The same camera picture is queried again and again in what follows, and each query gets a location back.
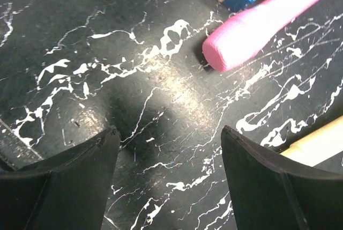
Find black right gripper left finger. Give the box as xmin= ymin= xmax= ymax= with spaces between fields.
xmin=1 ymin=126 xmax=121 ymax=229

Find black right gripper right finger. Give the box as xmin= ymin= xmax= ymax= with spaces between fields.
xmin=221 ymin=126 xmax=342 ymax=229

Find yellow marker pen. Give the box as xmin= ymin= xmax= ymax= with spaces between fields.
xmin=281 ymin=117 xmax=342 ymax=167

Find pink marker pen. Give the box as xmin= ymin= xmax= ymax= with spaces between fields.
xmin=202 ymin=0 xmax=318 ymax=72

